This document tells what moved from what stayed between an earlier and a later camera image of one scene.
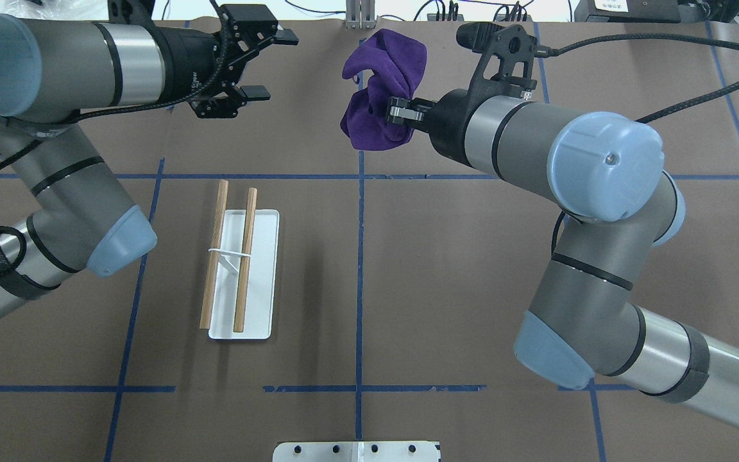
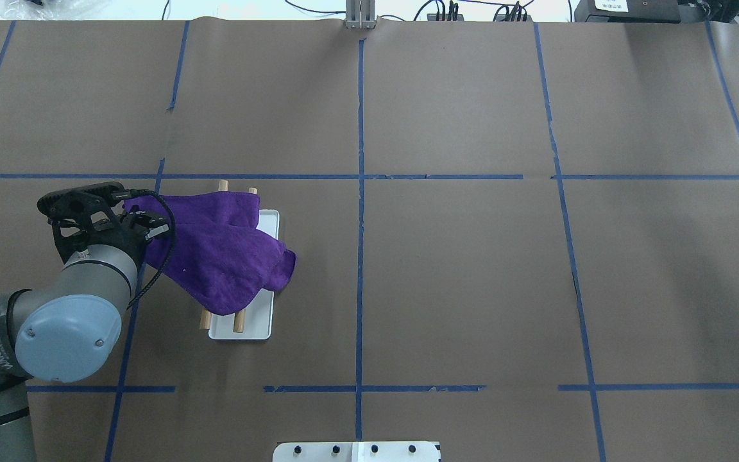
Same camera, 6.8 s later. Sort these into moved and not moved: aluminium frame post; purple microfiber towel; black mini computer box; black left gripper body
Moved: black left gripper body; purple microfiber towel
Not moved: black mini computer box; aluminium frame post
